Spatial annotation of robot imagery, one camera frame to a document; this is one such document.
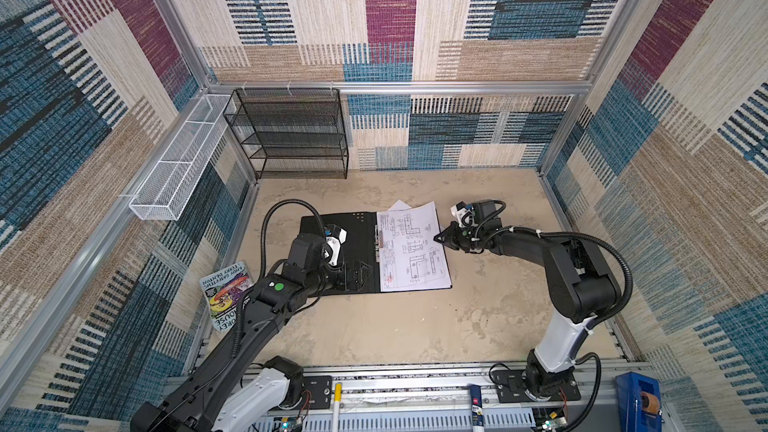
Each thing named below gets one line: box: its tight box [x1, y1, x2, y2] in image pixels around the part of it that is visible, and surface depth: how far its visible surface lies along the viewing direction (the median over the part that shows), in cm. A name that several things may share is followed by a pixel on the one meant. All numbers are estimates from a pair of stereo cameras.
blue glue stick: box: [470, 384, 484, 432], surface depth 71 cm
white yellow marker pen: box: [332, 382, 343, 432], surface depth 73 cm
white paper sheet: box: [376, 201, 452, 292], surface depth 98 cm
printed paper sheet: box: [388, 199, 412, 211], surface depth 114 cm
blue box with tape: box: [615, 371, 663, 432], surface depth 68 cm
